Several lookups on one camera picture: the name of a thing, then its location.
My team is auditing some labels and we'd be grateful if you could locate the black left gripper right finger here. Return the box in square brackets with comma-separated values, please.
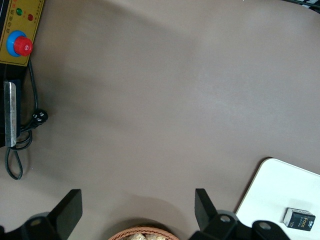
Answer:
[188, 188, 291, 240]

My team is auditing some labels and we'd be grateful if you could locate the silver metal bar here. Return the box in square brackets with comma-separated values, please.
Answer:
[3, 81, 18, 148]

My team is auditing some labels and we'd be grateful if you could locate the black power cable with plug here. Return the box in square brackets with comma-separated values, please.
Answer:
[4, 59, 49, 181]

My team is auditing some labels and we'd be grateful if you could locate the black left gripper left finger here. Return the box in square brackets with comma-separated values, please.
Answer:
[0, 189, 84, 240]

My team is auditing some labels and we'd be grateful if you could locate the black striped object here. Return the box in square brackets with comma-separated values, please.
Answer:
[289, 0, 320, 15]

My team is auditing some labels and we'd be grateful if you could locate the white tray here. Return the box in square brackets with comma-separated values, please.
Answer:
[234, 157, 320, 240]

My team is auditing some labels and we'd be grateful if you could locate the brown wicker bread basket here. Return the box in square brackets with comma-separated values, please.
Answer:
[107, 225, 179, 240]

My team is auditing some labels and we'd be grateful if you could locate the small black printed box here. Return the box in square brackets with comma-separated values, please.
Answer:
[283, 207, 317, 232]

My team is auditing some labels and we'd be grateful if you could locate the red emergency stop button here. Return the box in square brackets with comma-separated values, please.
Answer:
[6, 30, 34, 58]

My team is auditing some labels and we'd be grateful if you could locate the black control box yellow panel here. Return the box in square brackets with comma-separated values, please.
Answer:
[0, 0, 46, 149]

